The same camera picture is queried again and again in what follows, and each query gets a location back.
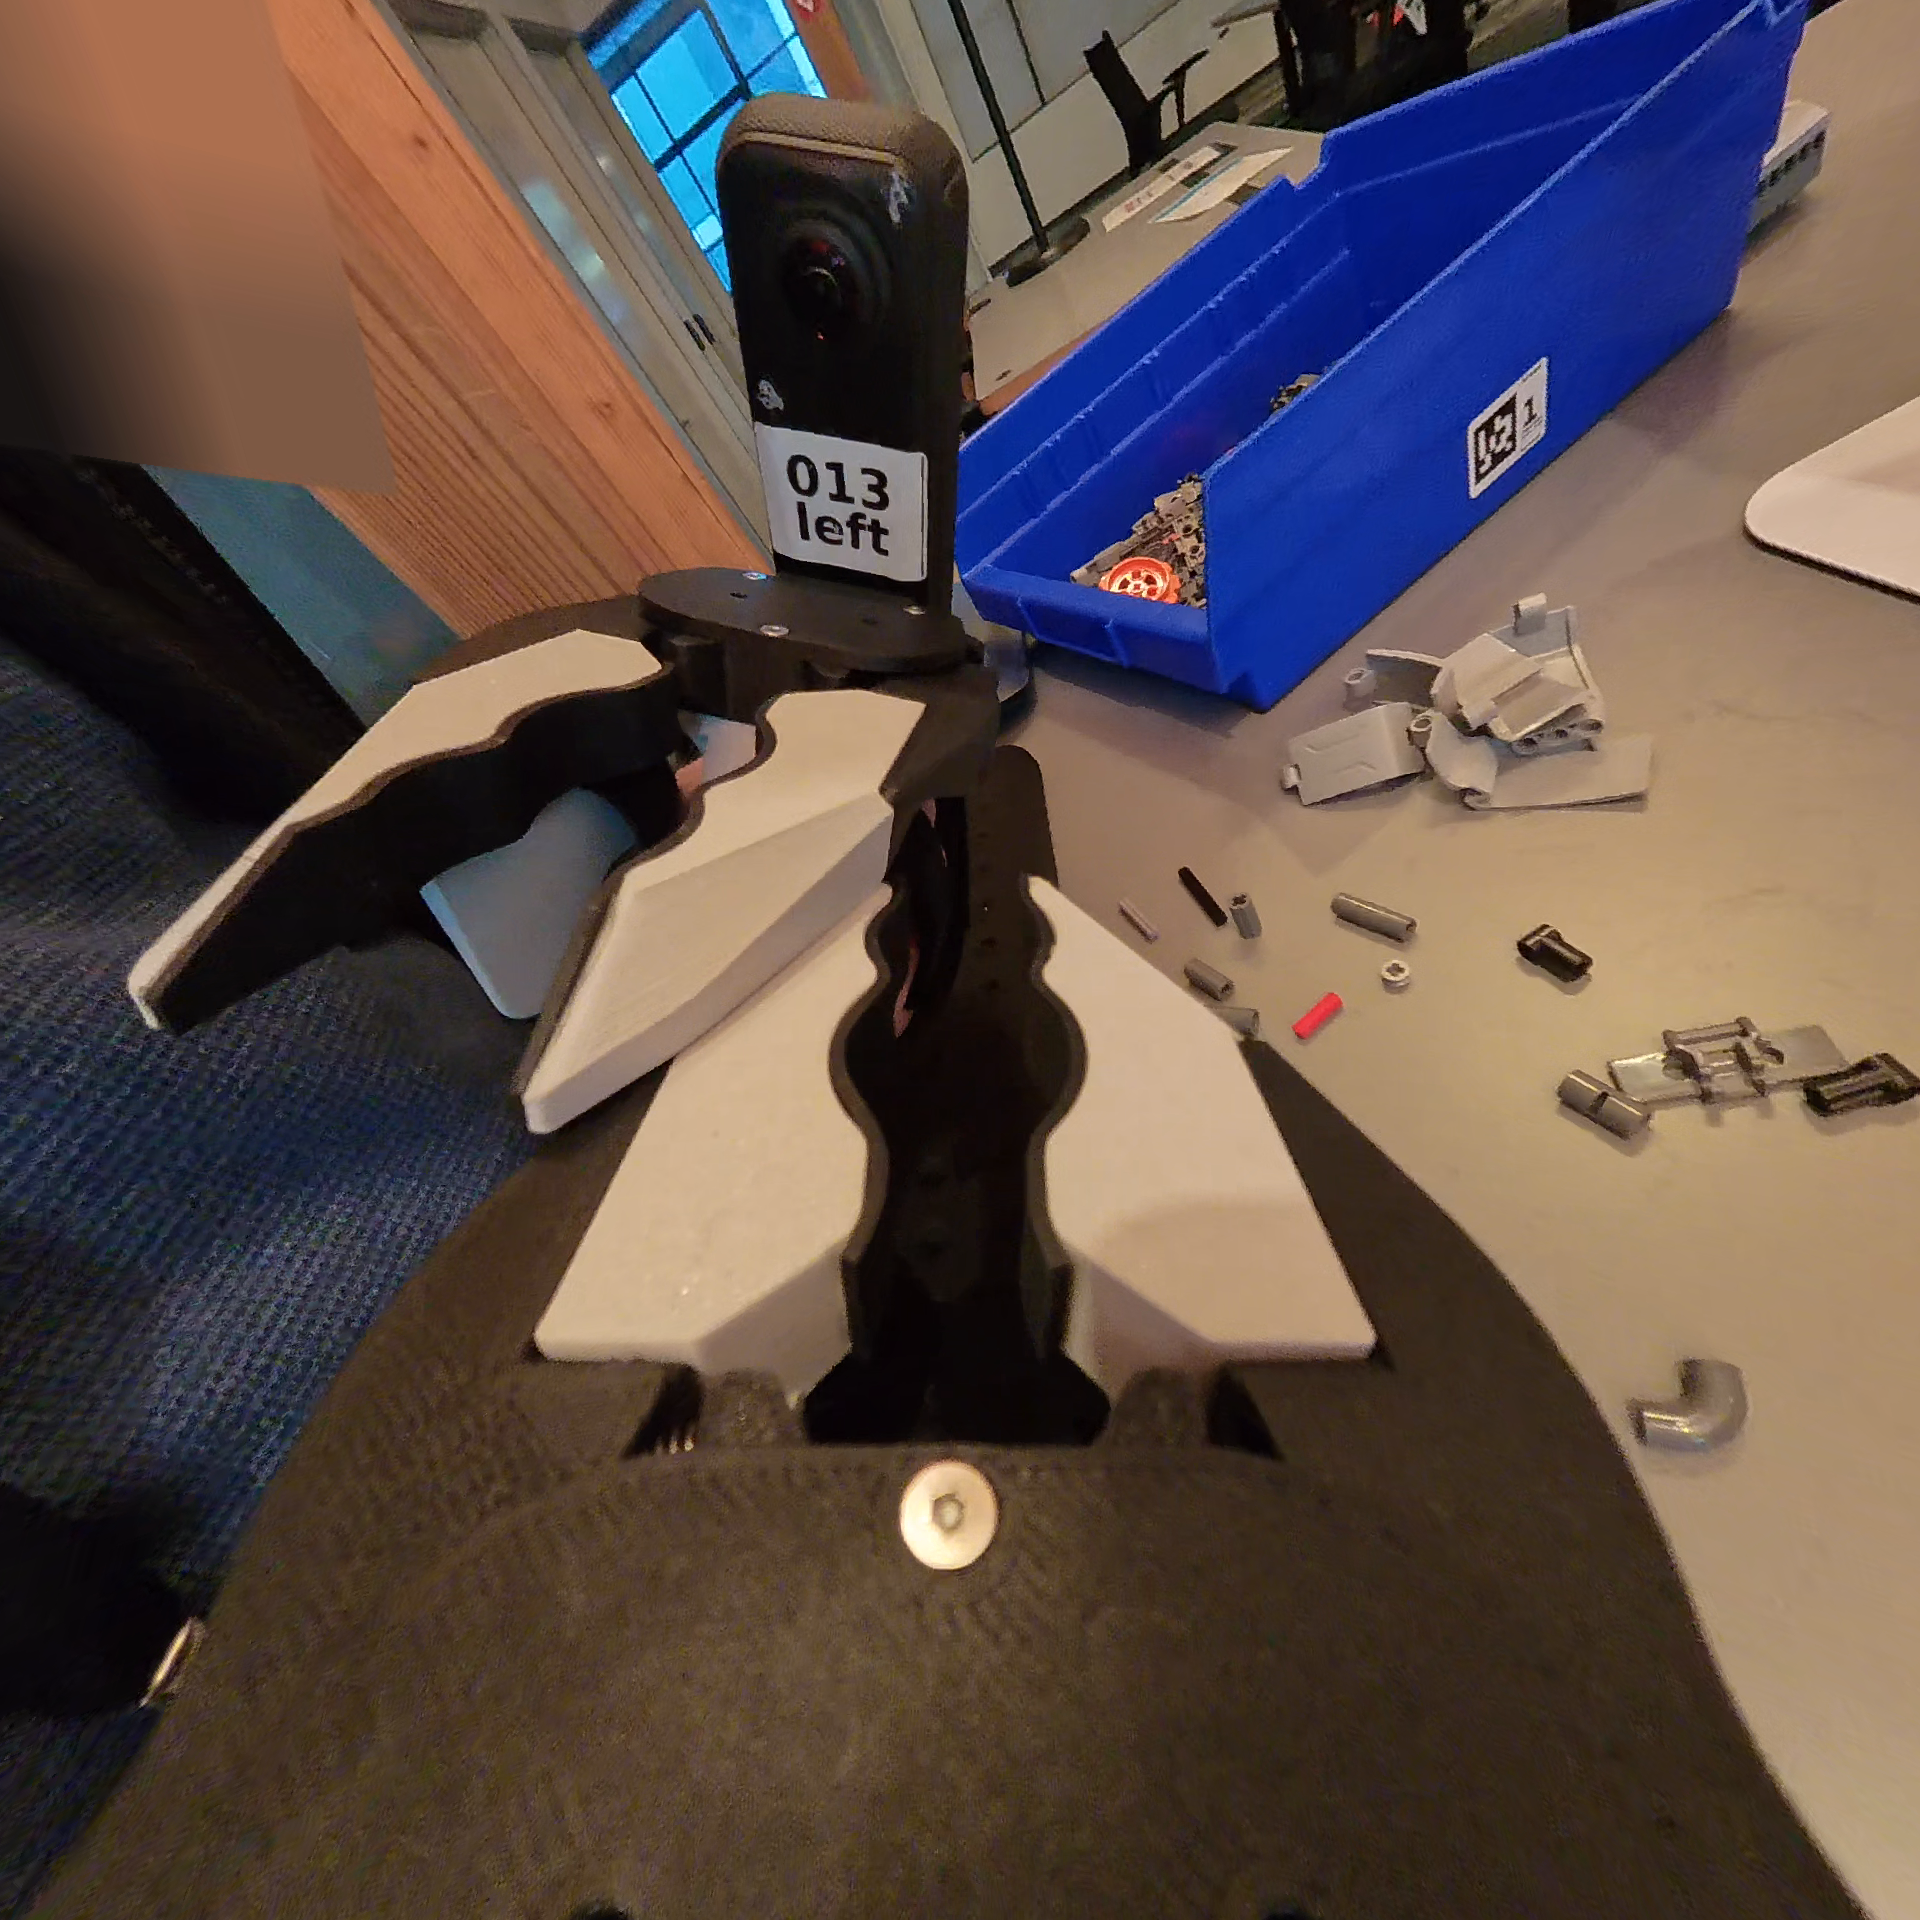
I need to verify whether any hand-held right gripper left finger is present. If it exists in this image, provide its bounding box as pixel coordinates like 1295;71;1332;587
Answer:
533;901;889;1386

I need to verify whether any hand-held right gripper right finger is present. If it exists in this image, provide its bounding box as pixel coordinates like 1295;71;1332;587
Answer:
1025;877;1377;1369

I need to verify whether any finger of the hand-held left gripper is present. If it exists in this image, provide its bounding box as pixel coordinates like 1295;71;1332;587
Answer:
516;690;931;1138
125;625;687;1041

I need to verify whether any pile of toy building parts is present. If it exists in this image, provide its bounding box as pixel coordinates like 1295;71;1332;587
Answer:
1071;374;1321;610

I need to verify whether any grey toy elbow pipe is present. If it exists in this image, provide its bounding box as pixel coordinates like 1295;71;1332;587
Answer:
1625;1357;1749;1454

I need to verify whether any blue plastic bin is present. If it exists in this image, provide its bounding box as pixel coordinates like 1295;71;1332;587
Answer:
953;0;1809;710

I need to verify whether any person in blue jacket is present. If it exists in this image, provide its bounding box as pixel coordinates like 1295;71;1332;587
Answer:
0;451;370;829

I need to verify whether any grey curved toy panel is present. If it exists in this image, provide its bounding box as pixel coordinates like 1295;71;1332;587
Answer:
1277;704;1430;811

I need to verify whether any grey background table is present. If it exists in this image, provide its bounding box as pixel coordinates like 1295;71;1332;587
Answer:
966;126;1330;409

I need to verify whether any grey toy hinge assembly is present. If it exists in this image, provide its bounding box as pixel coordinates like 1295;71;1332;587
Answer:
1608;1017;1848;1113

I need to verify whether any black office chair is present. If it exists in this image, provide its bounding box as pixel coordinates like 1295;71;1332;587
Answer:
1081;30;1209;170

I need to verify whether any white metal stand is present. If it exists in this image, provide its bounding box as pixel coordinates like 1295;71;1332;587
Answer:
1741;396;1920;602

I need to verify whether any white toy hub brick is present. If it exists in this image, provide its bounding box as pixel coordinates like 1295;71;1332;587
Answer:
1743;103;1835;231

